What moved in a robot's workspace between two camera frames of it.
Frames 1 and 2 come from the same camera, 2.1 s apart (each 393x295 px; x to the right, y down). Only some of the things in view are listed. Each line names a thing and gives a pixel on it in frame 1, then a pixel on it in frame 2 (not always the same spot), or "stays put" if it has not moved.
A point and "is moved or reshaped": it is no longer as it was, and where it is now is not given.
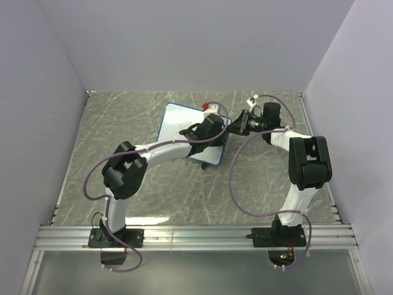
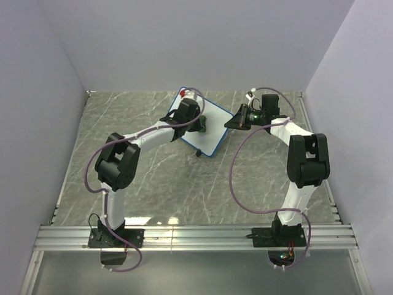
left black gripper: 217,143 to 195,129
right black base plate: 277,237 stays put
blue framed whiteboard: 175,117 is moved or reshaped
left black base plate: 99,238 stays put
